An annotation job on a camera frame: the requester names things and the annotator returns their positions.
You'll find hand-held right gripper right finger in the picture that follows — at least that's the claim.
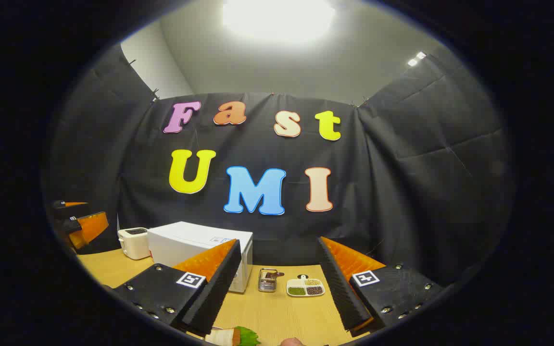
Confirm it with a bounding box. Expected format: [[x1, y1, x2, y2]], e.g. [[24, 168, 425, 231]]
[[316, 236, 444, 332]]

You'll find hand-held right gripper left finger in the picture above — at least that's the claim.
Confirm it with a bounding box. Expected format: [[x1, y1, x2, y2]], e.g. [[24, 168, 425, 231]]
[[113, 239, 242, 335]]

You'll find toy vegetable with green leaves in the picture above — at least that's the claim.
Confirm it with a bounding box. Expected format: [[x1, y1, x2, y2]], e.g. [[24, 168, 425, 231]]
[[205, 326, 261, 346]]

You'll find white microwave oven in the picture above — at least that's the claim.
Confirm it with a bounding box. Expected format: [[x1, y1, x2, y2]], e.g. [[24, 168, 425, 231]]
[[147, 221, 253, 294]]

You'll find white divided grain dish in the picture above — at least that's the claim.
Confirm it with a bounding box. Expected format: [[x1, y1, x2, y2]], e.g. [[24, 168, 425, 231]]
[[286, 274, 326, 297]]

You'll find white toaster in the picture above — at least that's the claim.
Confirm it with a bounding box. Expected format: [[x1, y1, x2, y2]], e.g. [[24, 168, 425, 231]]
[[117, 227, 151, 260]]

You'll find black backdrop cloth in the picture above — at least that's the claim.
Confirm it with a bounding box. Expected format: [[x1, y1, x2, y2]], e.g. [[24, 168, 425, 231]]
[[46, 43, 516, 289]]

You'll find large ceiling light panel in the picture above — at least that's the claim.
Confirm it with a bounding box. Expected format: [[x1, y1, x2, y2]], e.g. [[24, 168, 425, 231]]
[[223, 0, 335, 44]]

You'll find metal wire utensil holder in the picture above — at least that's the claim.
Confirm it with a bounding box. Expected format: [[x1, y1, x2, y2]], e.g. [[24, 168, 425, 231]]
[[258, 268, 285, 293]]

